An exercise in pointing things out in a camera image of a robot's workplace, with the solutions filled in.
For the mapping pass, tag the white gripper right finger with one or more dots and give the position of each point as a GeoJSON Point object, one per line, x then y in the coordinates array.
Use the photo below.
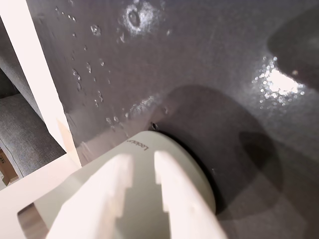
{"type": "Point", "coordinates": [184, 204]}

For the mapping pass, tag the brown cardboard box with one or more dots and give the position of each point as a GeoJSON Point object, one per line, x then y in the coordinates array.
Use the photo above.
{"type": "Point", "coordinates": [6, 166]}

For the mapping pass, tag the grey fabric sofa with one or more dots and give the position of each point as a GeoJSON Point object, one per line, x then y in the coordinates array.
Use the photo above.
{"type": "Point", "coordinates": [22, 124]}

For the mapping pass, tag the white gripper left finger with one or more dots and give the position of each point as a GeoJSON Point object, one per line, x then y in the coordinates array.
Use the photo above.
{"type": "Point", "coordinates": [94, 194]}

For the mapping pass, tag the dark brown table mat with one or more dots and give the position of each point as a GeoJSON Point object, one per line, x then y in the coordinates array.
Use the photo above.
{"type": "Point", "coordinates": [199, 49]}

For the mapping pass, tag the pale green metal mug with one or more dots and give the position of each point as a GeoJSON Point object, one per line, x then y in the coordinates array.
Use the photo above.
{"type": "Point", "coordinates": [143, 189]}

